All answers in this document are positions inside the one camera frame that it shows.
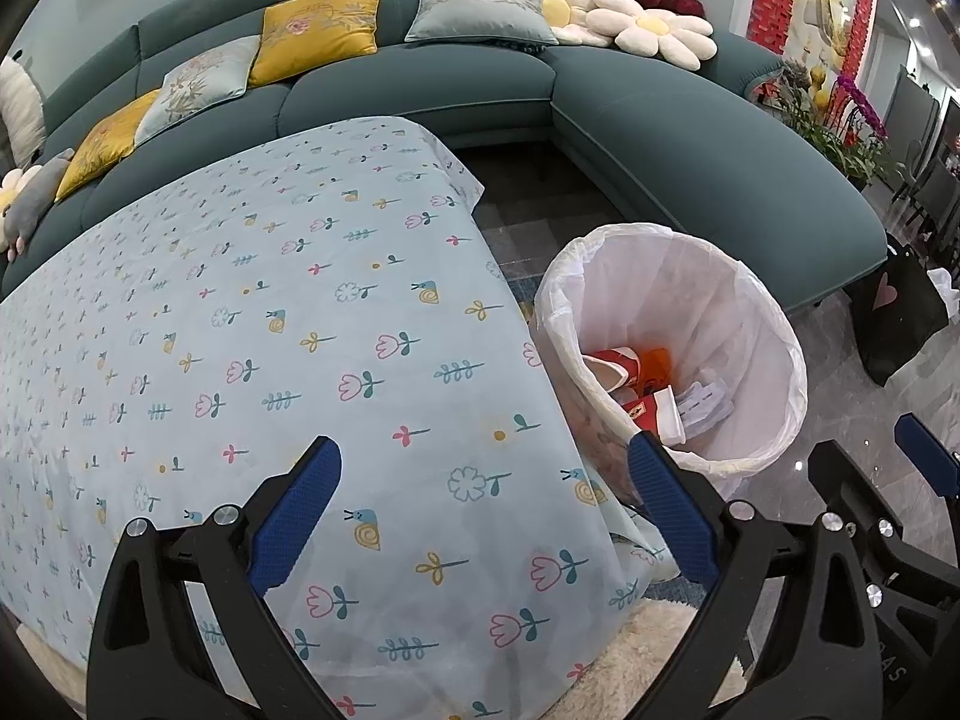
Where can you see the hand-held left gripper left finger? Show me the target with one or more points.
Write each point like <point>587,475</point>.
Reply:
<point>296,525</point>

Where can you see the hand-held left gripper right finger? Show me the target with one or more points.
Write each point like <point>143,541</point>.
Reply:
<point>675,510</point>

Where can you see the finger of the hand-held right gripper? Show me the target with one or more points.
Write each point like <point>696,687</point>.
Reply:
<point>930,461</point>
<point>847,484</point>

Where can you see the red and white paper cup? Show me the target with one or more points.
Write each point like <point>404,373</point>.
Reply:
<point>656,412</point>
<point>607,367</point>

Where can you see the white printed paper slip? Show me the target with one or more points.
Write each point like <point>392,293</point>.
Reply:
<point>705,405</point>

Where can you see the white lined waste bin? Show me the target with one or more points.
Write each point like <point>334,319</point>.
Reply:
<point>697,300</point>

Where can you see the black bag with pink heart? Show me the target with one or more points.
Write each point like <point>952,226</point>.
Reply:
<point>900,322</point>

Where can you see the orange plastic bag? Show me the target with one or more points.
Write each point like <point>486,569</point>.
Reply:
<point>652,364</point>

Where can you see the white plastic bag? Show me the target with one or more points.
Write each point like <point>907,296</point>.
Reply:
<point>943,281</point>

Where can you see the light blue floral tablecloth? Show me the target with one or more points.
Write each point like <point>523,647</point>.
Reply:
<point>300,315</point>

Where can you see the dark chair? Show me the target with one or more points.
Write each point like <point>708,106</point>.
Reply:
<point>930,195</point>

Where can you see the green potted plant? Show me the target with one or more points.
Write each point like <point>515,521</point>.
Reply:
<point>817,127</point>

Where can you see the pink orchid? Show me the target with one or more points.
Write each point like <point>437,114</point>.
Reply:
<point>862,105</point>

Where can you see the teal corner sofa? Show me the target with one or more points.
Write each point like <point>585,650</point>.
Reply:
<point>675,135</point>

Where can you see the grey plush toy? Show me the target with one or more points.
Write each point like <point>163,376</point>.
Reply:
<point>37,199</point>

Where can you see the light blue embroidered pillow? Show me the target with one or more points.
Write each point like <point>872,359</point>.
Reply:
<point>472,15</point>
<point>199,82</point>

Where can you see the white flower cushion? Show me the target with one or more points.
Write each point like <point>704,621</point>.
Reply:
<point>652,26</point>
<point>556,11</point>

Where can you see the large yellow embroidered pillow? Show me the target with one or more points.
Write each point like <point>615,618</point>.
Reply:
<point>315,34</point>

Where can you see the white fluffy pillow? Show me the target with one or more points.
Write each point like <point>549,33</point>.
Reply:
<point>19,112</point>

